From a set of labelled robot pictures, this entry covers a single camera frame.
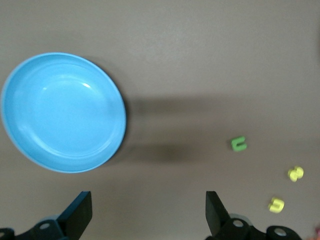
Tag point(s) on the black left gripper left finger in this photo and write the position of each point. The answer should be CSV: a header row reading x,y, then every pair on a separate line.
x,y
75,220

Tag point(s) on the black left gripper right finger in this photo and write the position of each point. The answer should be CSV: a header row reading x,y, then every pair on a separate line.
x,y
220,222

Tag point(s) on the yellow foam letter u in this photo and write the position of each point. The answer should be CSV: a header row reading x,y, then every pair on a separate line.
x,y
272,206

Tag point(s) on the green foam letter n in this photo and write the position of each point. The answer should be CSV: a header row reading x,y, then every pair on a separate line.
x,y
236,147

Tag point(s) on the blue plate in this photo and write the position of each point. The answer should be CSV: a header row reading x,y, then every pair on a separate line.
x,y
62,112

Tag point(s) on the yellow foam letter s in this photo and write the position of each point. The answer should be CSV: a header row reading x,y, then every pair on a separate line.
x,y
295,174

